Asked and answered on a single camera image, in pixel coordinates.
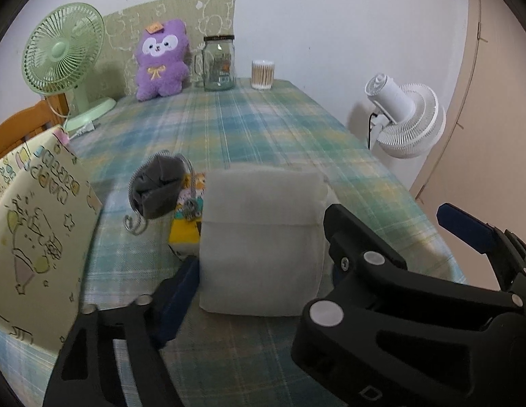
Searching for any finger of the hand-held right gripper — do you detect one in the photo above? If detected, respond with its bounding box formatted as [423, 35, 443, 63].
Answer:
[437, 202, 526, 302]
[290, 203, 523, 376]

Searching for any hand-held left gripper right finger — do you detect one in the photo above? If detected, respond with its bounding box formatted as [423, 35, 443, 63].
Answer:
[328, 259, 345, 289]

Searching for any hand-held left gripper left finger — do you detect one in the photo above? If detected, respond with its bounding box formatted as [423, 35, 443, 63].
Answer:
[42, 256, 200, 407]

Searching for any yellow cartoon tissue pack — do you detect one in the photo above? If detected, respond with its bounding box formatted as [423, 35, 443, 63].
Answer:
[167, 172, 208, 259]

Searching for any white cloth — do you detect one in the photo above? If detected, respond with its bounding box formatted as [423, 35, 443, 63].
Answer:
[199, 167, 344, 318]

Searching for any yellow printed fabric storage box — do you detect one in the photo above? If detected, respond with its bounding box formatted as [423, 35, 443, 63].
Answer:
[0, 125, 105, 354]

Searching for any white standing fan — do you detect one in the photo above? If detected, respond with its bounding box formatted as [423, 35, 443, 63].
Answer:
[364, 73, 447, 159]

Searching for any cotton swab container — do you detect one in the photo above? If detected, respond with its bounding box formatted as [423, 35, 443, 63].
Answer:
[251, 59, 276, 91]

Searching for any purple plush toy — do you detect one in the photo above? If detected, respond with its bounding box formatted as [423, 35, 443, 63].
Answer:
[135, 18, 191, 102]

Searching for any glass jar mug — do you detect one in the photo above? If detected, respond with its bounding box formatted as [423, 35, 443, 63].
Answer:
[193, 35, 237, 92]

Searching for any green desk fan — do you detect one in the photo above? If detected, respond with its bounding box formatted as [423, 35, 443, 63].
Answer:
[22, 2, 117, 134]

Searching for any green printed board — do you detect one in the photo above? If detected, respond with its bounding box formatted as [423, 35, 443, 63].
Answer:
[102, 0, 237, 98]

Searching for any beige door frame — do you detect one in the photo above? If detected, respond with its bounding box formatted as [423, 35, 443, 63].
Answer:
[409, 0, 526, 297]

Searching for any black fan cable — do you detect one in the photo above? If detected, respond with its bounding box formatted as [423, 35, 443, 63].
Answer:
[365, 112, 380, 151]

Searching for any green fan power cord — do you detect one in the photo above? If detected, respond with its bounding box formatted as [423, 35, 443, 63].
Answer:
[51, 102, 100, 138]

